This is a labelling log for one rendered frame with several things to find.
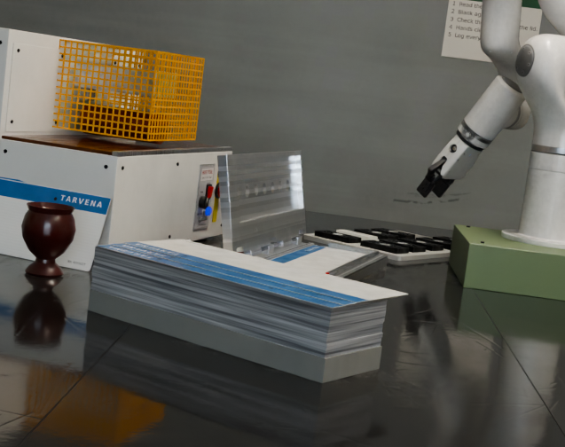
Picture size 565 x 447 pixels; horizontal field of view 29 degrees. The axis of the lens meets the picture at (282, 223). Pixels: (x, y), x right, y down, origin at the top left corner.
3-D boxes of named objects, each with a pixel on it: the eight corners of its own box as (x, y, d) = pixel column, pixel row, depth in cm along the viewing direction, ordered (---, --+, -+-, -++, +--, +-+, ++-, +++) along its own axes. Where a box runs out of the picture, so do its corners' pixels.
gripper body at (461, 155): (473, 145, 253) (443, 183, 258) (494, 147, 261) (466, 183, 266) (451, 124, 257) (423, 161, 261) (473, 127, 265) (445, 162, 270)
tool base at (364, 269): (329, 296, 188) (332, 275, 188) (215, 275, 194) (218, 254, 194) (386, 266, 230) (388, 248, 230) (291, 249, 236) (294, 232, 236)
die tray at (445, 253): (399, 261, 240) (400, 256, 240) (301, 238, 256) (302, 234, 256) (487, 253, 271) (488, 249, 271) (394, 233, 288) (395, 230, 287)
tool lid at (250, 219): (226, 154, 192) (216, 155, 193) (233, 263, 193) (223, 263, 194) (301, 150, 234) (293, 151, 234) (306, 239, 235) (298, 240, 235)
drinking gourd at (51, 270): (62, 282, 172) (69, 211, 171) (9, 274, 173) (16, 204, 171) (77, 273, 181) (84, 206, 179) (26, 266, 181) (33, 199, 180)
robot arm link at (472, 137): (481, 140, 253) (473, 150, 254) (498, 141, 260) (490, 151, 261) (457, 116, 256) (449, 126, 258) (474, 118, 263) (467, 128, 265)
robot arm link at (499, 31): (512, 5, 267) (502, 131, 267) (474, -9, 255) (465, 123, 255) (545, 2, 261) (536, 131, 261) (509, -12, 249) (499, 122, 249)
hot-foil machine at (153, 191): (106, 268, 189) (130, 43, 184) (-94, 231, 201) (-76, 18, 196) (254, 230, 260) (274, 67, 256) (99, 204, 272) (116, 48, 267)
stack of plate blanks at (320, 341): (379, 369, 142) (388, 298, 141) (322, 383, 132) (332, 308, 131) (151, 302, 165) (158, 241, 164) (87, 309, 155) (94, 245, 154)
